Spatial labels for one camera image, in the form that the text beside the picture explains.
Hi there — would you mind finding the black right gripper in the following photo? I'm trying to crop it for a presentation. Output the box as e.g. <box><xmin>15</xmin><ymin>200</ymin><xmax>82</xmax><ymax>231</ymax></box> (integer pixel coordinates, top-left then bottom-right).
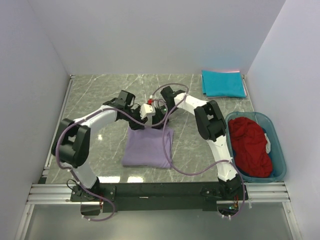
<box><xmin>151</xmin><ymin>104</ymin><xmax>178</xmax><ymax>132</ymax></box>

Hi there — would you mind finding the purple t-shirt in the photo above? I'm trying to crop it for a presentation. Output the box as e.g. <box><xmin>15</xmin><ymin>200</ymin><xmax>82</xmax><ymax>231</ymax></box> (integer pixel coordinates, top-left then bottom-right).
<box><xmin>121</xmin><ymin>127</ymin><xmax>174</xmax><ymax>169</ymax></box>

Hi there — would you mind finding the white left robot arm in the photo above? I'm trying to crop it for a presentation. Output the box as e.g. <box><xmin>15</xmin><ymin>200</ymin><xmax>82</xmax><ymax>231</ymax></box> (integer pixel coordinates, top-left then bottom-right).
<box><xmin>51</xmin><ymin>90</ymin><xmax>142</xmax><ymax>201</ymax></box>

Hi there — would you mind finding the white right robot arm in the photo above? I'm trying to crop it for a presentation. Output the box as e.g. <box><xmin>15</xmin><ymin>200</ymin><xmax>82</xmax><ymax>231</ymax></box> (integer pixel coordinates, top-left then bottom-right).
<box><xmin>150</xmin><ymin>83</ymin><xmax>246</xmax><ymax>200</ymax></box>

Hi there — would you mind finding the folded teal t-shirt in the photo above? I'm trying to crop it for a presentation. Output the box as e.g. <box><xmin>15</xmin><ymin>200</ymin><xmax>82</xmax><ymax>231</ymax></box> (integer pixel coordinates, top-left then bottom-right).
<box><xmin>201</xmin><ymin>70</ymin><xmax>246</xmax><ymax>98</ymax></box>

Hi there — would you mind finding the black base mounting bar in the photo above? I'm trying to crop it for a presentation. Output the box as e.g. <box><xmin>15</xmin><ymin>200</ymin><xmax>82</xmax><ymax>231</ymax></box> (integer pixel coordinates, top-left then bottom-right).
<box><xmin>70</xmin><ymin>181</ymin><xmax>249</xmax><ymax>216</ymax></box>

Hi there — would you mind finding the red t-shirt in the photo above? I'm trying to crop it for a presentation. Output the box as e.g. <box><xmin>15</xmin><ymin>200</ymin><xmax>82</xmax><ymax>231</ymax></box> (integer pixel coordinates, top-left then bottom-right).
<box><xmin>228</xmin><ymin>117</ymin><xmax>273</xmax><ymax>178</ymax></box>

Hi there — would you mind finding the blue plastic laundry basket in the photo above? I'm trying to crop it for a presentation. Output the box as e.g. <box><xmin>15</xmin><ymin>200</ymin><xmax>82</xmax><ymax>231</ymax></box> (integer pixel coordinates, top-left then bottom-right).
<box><xmin>225</xmin><ymin>111</ymin><xmax>287</xmax><ymax>183</ymax></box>

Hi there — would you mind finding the white cloth in basket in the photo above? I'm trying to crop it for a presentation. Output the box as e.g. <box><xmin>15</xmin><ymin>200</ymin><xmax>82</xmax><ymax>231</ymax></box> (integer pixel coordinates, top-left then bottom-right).
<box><xmin>264</xmin><ymin>133</ymin><xmax>271</xmax><ymax>154</ymax></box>

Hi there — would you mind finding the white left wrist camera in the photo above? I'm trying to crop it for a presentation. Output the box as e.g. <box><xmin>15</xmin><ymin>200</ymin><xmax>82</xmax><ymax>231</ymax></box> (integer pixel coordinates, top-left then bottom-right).
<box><xmin>139</xmin><ymin>98</ymin><xmax>156</xmax><ymax>119</ymax></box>

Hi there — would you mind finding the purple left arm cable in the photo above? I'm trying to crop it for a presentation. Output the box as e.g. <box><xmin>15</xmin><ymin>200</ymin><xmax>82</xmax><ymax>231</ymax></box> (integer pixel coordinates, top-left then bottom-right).
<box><xmin>56</xmin><ymin>107</ymin><xmax>148</xmax><ymax>222</ymax></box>

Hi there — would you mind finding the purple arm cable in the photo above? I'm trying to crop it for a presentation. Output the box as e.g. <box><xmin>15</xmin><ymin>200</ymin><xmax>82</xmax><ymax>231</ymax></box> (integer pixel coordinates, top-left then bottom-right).
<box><xmin>56</xmin><ymin>107</ymin><xmax>148</xmax><ymax>222</ymax></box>
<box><xmin>151</xmin><ymin>83</ymin><xmax>247</xmax><ymax>221</ymax></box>

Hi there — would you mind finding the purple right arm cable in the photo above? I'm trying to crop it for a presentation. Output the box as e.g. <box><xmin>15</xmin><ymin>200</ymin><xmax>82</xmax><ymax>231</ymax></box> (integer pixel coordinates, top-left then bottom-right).
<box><xmin>151</xmin><ymin>83</ymin><xmax>247</xmax><ymax>221</ymax></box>

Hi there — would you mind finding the aluminium frame rail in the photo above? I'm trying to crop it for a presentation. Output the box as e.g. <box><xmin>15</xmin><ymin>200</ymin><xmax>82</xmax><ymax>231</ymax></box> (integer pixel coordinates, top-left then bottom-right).
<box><xmin>26</xmin><ymin>182</ymin><xmax>291</xmax><ymax>205</ymax></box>

